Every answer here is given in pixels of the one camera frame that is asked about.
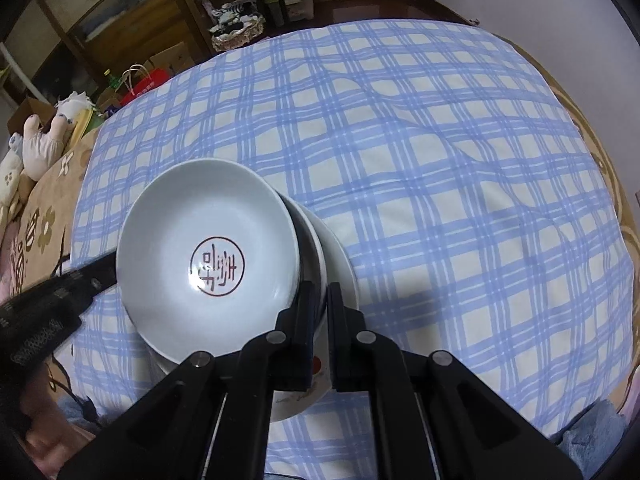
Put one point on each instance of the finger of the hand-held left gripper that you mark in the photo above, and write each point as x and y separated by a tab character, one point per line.
95	275

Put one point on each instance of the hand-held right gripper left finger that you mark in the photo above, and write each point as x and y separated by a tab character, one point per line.
305	340

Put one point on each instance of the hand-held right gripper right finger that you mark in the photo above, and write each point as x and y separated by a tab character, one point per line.
337	345

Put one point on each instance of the white cherry print plate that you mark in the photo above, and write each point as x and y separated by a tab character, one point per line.
345	275

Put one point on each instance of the plain white bowl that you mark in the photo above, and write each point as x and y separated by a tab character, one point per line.
314	270

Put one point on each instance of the white bowl with red emblem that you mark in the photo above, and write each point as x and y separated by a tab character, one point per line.
175	220

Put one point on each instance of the person's left hand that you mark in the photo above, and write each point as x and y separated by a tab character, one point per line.
50	440

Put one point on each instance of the cream plush toy with paws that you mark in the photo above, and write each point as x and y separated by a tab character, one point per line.
12	175

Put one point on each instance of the white and pink plush toy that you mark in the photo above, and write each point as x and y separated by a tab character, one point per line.
45	145

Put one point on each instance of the yellow green cushion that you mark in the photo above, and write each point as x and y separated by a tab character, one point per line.
87	125

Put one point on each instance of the white fluffy plush toy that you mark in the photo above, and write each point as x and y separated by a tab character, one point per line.
72	105

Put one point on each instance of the cardboard box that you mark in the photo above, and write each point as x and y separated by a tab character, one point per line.
172	60
30	115

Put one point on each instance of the green bottle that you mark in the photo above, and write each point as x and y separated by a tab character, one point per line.
112	82

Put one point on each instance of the red paper bag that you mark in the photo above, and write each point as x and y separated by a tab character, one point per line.
150	82

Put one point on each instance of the blue checked cloth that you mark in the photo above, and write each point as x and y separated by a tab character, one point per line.
450	160

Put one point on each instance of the wooden glass door cabinet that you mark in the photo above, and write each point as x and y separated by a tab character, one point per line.
125	15

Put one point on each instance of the blue fleece towel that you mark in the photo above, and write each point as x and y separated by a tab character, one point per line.
595	430

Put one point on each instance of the woven basket with socks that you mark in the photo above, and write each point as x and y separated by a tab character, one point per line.
240	30

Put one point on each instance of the clear plastic storage box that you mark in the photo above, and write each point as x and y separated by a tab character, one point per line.
295	7

